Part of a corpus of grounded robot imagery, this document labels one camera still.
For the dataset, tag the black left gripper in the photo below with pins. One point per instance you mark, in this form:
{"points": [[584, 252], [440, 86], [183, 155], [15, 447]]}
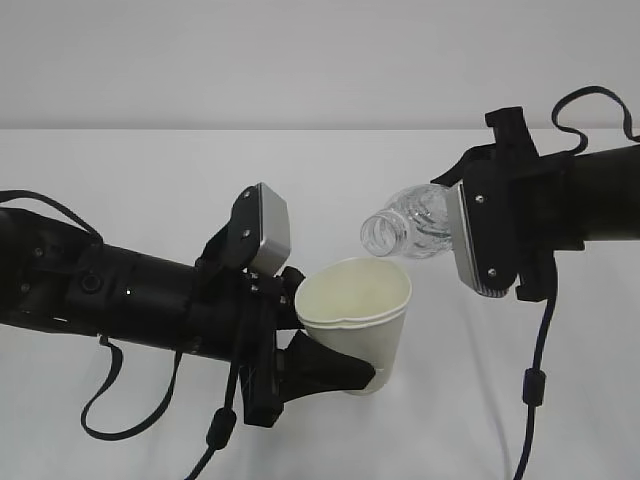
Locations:
{"points": [[267, 377]]}

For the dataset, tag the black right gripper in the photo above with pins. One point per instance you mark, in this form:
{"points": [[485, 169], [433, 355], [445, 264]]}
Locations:
{"points": [[535, 194]]}

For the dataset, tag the white paper cup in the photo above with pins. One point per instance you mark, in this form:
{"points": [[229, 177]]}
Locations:
{"points": [[357, 307]]}

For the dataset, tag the clear water bottle green label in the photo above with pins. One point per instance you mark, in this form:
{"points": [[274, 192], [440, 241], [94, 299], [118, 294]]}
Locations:
{"points": [[412, 224]]}

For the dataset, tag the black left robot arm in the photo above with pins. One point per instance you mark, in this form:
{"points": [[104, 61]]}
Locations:
{"points": [[56, 278]]}

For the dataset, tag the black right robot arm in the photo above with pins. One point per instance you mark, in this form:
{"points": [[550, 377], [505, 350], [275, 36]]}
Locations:
{"points": [[601, 195]]}

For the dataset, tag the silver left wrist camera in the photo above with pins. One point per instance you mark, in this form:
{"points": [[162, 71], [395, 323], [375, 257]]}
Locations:
{"points": [[257, 234]]}

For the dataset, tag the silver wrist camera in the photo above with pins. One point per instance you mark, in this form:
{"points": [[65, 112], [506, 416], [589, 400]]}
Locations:
{"points": [[482, 231], [257, 234]]}

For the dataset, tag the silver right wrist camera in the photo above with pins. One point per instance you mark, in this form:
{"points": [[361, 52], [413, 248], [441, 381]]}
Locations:
{"points": [[482, 231]]}

